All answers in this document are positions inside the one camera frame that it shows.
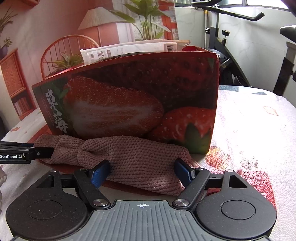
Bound pink knitted cloth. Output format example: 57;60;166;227
34;135;199;196

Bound printed room backdrop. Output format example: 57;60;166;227
0;0;180;121

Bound white patterned tablecloth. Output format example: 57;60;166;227
1;87;295;240

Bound red strawberry cardboard box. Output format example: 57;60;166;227
32;46;220;154

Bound black exercise bike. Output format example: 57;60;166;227
192;1;295;97

